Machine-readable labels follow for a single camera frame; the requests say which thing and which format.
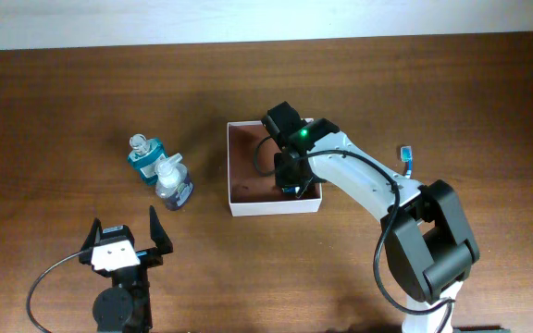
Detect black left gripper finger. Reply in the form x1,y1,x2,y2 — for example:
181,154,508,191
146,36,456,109
149,205,173,255
81,218,102,251

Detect toothpaste tube white cap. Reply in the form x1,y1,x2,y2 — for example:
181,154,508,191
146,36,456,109
281,186,300,194

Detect blue and white toothbrush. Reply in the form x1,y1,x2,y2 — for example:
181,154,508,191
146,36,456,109
400,146,414,179

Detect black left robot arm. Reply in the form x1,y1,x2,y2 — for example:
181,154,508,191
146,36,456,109
79,206,173,333

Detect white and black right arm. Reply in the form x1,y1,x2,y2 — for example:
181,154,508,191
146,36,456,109
262,117,480,332

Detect white cardboard box pink interior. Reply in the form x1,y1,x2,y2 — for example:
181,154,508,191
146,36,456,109
226,120,322,216

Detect clear foaming soap pump bottle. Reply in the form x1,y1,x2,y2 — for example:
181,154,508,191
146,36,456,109
155,154,194,211

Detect teal mouthwash bottle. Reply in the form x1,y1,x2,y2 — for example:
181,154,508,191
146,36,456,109
127,134,167,186

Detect black left camera cable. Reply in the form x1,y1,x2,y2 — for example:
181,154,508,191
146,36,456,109
25,249,93,333

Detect black camera cable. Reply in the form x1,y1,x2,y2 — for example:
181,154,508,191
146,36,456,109
25,249,93,333
253,134,455,333

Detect black right camera cable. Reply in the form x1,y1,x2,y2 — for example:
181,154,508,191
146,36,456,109
253,134,455,333

